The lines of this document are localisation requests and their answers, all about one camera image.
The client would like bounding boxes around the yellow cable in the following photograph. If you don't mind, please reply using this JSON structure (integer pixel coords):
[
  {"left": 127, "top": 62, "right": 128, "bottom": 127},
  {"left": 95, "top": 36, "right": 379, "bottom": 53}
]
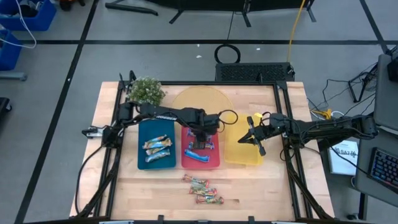
[{"left": 285, "top": 0, "right": 307, "bottom": 63}]

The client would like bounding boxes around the blue storage bin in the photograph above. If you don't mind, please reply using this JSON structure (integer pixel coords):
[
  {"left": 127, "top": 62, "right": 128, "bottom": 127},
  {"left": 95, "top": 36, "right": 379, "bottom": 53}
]
[
  {"left": 0, "top": 0, "right": 58, "bottom": 32},
  {"left": 0, "top": 29, "right": 22, "bottom": 72}
]

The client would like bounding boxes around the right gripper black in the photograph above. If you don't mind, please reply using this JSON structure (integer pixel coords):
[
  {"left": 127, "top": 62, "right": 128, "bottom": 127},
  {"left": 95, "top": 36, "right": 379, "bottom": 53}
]
[{"left": 238, "top": 112, "right": 289, "bottom": 157}]

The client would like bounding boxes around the black tripod stand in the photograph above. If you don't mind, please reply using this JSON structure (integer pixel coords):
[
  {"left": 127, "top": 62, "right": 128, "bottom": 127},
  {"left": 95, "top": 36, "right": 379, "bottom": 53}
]
[{"left": 348, "top": 62, "right": 379, "bottom": 103}]

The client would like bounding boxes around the grey desk with keyboard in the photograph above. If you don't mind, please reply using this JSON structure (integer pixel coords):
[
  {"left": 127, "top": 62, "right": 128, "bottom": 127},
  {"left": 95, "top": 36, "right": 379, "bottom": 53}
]
[{"left": 355, "top": 124, "right": 398, "bottom": 208}]

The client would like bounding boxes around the round yellow woven placemat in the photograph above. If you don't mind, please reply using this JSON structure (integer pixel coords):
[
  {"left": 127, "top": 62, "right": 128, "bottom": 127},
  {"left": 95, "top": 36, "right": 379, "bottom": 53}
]
[{"left": 172, "top": 85, "right": 234, "bottom": 116}]

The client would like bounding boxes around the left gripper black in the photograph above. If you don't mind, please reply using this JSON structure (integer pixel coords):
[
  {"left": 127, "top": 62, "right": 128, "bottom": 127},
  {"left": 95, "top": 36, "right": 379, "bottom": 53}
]
[{"left": 192, "top": 112, "right": 221, "bottom": 149}]

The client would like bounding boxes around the black floor object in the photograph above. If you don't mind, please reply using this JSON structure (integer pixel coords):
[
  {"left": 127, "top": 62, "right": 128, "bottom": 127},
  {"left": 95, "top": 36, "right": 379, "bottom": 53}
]
[{"left": 0, "top": 96, "right": 13, "bottom": 113}]

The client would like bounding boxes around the black coiled cable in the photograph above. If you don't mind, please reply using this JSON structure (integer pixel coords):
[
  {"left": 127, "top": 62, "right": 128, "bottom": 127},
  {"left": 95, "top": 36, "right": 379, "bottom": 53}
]
[{"left": 213, "top": 11, "right": 242, "bottom": 65}]

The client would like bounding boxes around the black partition screen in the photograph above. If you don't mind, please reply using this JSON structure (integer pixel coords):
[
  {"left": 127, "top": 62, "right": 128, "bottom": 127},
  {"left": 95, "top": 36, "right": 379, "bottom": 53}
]
[{"left": 146, "top": 0, "right": 317, "bottom": 28}]

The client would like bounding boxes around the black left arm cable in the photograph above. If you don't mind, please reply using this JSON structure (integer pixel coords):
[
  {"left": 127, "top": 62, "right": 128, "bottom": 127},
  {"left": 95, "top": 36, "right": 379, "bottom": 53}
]
[{"left": 74, "top": 144, "right": 105, "bottom": 215}]

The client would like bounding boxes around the grey side desk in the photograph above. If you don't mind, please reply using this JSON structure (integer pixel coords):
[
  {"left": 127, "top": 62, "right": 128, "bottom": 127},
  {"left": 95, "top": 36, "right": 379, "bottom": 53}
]
[{"left": 373, "top": 54, "right": 398, "bottom": 131}]

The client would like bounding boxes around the black desk device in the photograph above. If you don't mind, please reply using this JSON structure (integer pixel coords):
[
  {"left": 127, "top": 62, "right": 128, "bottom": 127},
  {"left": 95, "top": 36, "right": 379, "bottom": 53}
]
[{"left": 387, "top": 57, "right": 398, "bottom": 83}]

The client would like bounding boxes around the blue plastic tray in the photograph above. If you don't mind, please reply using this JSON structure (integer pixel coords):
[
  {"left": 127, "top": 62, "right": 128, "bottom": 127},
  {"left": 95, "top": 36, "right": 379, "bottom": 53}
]
[{"left": 137, "top": 119, "right": 177, "bottom": 171}]

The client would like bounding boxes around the red plastic tray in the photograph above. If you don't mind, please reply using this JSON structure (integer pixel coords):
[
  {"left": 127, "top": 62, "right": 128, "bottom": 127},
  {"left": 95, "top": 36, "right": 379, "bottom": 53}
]
[{"left": 181, "top": 126, "right": 221, "bottom": 170}]

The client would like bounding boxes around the yellow plastic tray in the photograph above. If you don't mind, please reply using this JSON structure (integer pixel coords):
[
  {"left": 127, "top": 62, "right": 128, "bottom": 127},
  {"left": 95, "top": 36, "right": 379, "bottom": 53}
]
[{"left": 223, "top": 112, "right": 264, "bottom": 166}]

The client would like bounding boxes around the black perforated metal case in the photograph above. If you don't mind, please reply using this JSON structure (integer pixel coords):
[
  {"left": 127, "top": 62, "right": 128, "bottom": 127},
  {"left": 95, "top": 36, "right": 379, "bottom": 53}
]
[{"left": 215, "top": 62, "right": 295, "bottom": 83}]

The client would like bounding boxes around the black floor stand bar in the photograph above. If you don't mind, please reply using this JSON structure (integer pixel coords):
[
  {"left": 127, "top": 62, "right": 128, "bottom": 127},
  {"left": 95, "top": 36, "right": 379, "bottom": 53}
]
[{"left": 104, "top": 2, "right": 159, "bottom": 16}]

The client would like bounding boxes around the white printed booklet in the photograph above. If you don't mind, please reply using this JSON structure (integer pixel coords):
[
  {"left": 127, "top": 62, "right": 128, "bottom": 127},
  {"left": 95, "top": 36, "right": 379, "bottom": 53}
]
[{"left": 328, "top": 139, "right": 360, "bottom": 177}]

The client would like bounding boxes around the black backlit keyboard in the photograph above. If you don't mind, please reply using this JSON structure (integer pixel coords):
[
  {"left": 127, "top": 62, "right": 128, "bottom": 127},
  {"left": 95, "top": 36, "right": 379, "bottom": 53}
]
[{"left": 368, "top": 147, "right": 398, "bottom": 194}]

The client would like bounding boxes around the grey metal floor foot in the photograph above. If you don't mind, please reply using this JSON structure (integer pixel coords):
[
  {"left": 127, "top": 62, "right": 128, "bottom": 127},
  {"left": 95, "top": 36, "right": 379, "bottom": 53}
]
[{"left": 0, "top": 71, "right": 28, "bottom": 82}]

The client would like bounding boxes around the black aluminium table frame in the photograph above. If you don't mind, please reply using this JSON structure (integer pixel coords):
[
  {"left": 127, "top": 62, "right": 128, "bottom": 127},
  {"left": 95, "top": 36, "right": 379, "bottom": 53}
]
[{"left": 70, "top": 70, "right": 335, "bottom": 222}]

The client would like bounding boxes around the light blue granola bar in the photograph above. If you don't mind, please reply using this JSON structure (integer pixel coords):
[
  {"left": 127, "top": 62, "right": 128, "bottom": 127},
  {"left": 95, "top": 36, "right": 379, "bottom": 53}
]
[
  {"left": 145, "top": 138, "right": 173, "bottom": 156},
  {"left": 142, "top": 134, "right": 168, "bottom": 149},
  {"left": 145, "top": 148, "right": 171, "bottom": 163}
]

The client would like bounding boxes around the small potted green plant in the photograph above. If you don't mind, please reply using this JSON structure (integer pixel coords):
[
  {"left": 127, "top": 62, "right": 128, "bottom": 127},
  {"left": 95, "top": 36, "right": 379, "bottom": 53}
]
[{"left": 128, "top": 77, "right": 167, "bottom": 106}]

